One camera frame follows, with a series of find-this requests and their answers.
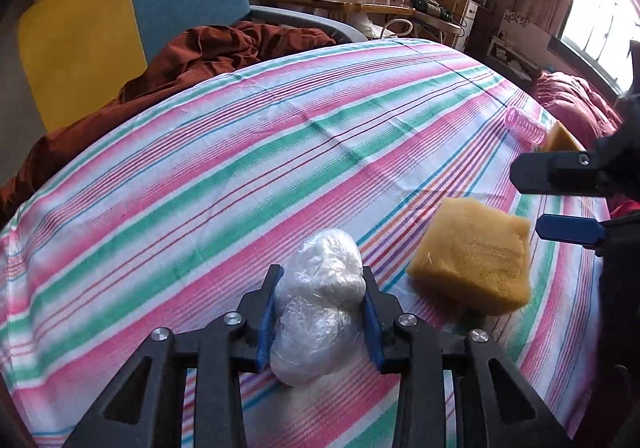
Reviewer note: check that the dark red blanket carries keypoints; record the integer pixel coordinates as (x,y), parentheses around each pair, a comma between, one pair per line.
(210,48)

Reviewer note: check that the white plastic bundle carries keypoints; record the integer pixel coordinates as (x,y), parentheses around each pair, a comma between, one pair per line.
(315,288)

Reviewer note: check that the yellow sponge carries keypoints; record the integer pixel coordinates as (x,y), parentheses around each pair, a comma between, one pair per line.
(560,138)
(470,258)

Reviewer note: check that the wooden desk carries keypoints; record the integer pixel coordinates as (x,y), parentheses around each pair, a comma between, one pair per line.
(350,3)

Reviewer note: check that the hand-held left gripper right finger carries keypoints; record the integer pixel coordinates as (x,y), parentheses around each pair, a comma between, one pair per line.
(372,328)

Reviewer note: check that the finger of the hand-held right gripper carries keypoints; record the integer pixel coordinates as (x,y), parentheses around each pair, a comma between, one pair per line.
(550,173)
(565,228)

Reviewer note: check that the white floral board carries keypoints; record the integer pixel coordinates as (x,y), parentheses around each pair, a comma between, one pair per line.
(517,41)

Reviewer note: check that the striped bed sheet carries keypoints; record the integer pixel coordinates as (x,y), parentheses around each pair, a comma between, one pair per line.
(200,153)

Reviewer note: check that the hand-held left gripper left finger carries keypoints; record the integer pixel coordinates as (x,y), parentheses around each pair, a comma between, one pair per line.
(265,328)

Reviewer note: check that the pink quilt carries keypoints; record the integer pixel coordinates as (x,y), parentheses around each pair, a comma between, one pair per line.
(575,98)

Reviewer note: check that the window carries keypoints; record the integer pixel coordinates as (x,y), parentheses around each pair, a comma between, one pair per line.
(605,23)

